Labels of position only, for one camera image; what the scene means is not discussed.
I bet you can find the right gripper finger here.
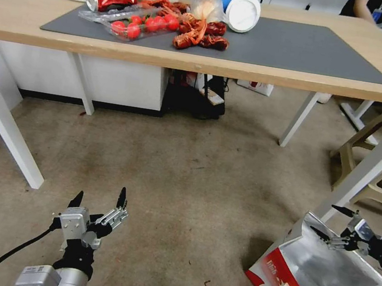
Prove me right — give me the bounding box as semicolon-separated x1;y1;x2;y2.
328;204;363;232
307;225;353;253

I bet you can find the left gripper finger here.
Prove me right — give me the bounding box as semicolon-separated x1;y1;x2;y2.
93;183;134;232
67;189;85;211

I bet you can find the red white food delivery bag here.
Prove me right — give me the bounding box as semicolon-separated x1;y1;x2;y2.
244;202;382;286

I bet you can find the black bag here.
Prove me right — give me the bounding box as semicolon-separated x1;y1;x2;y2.
160;68;231;123

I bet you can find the clear plastic bag with bun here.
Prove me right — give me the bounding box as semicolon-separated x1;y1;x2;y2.
188;0;230;26

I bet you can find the white table leg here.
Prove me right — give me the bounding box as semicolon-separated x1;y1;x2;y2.
62;52;103;117
277;87;321;152
0;46;64;191
319;95;382;232

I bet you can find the white desk foot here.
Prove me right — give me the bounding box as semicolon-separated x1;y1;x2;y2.
335;96;376;135

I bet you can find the white red carton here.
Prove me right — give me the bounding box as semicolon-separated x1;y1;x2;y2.
235;79;275;98

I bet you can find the grey table mat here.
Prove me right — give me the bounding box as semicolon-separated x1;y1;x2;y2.
39;0;382;86

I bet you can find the red cooked crayfish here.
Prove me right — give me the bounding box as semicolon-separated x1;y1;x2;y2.
177;11;198;36
171;16;208;54
204;20;229;38
139;0;193;19
198;32;231;53

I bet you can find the clear plastic tomato tray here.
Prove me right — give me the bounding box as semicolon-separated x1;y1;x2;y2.
74;0;184;51

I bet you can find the person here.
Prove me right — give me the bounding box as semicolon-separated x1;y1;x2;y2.
337;0;382;35

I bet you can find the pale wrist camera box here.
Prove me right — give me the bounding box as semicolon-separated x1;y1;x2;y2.
350;217;377;246
55;203;91;244

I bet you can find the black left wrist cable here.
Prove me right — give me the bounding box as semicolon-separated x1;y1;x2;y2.
0;213;67;286

